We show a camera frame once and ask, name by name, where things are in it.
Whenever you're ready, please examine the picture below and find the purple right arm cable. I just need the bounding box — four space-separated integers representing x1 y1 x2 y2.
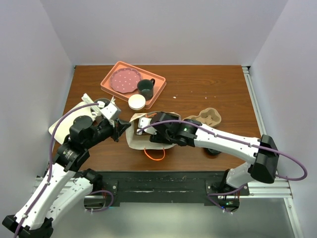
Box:
137 120 308 216

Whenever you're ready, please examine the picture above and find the white rectangular plate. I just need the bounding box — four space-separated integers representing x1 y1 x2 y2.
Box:
54 107 96 144

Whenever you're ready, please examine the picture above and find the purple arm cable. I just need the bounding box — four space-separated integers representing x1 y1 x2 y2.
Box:
12 103 115 238
137 120 308 216

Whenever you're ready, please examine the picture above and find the pink polka dot plate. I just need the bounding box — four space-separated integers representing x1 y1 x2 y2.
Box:
110 67 142 94

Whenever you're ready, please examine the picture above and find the black mounting base plate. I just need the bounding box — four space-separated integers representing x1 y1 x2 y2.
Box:
73 170 250 208

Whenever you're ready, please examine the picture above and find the beige pulp cup carrier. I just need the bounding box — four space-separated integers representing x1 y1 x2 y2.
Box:
185 108 222 128

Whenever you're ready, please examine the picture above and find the salmon pink serving tray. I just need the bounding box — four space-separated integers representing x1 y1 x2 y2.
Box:
100 61 166 109

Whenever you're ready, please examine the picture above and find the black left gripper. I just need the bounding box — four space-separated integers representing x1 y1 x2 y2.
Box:
85 116 131 148

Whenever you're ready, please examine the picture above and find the dark green mug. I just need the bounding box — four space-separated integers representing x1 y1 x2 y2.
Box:
137 78 155 101

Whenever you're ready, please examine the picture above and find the grey cylindrical utensil holder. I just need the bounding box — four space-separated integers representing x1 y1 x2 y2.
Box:
94 98 110 108

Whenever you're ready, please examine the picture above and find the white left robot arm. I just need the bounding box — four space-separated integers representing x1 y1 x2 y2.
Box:
2 101 131 238

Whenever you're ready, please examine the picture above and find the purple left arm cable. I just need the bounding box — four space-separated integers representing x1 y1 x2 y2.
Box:
12 103 115 238

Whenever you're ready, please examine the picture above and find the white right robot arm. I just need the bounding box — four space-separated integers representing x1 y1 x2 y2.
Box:
136 112 279 195

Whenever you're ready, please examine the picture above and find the aluminium frame rail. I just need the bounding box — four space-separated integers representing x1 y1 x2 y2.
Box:
32 66 305 238

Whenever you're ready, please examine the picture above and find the cream paper gift bag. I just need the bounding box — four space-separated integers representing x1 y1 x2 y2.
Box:
125 111 175 161

